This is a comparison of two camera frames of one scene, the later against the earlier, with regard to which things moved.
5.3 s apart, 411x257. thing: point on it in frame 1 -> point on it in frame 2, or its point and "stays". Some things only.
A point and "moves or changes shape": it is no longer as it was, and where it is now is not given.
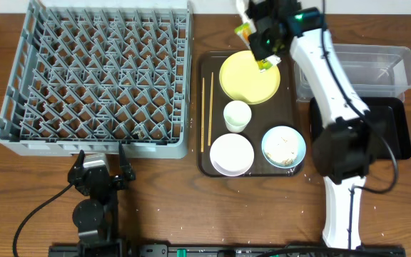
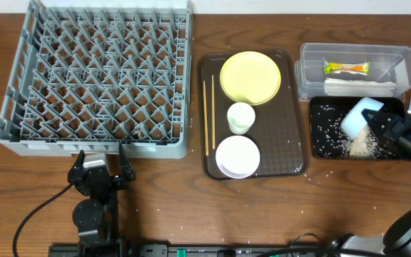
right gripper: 259,53 -> 394,126
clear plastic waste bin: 369,70 stays
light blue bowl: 284,146 moves or changes shape
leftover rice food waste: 281,147 moves or changes shape
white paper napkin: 241,4 -> 350,88
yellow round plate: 242,81 stays
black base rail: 225,250 stays
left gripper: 128,177 stays
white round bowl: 231,154 moves or changes shape
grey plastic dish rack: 93,80 stays
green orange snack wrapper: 244,31 -> 340,68
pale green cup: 237,115 moves or changes shape
